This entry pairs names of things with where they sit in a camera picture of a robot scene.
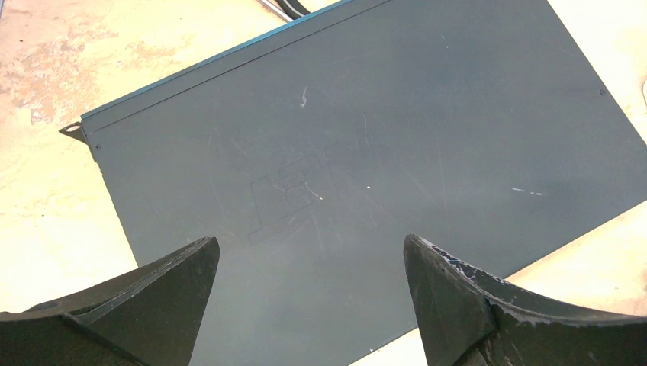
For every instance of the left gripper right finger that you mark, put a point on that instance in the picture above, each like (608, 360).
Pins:
(467, 316)

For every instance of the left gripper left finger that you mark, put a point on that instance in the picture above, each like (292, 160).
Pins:
(148, 316)

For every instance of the dark flat network switch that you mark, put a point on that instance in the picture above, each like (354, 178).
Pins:
(310, 152)

